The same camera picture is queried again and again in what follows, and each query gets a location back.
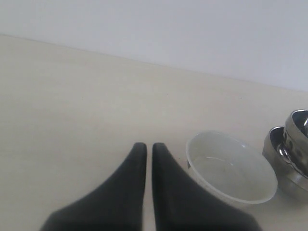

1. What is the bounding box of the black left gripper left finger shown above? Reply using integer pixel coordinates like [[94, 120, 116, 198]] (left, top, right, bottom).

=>
[[41, 142, 147, 231]]

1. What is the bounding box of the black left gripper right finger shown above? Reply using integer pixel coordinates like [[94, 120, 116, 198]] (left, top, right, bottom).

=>
[[152, 143, 261, 231]]

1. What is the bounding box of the white ceramic bowl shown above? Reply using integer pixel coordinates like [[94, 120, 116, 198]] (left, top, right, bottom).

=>
[[186, 130, 278, 207]]

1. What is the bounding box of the patterned stainless steel bowl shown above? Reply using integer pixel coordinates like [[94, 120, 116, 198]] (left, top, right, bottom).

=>
[[279, 110, 308, 178]]

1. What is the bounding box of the plain stainless steel bowl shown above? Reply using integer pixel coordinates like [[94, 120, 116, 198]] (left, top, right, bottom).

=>
[[262, 126, 308, 203]]

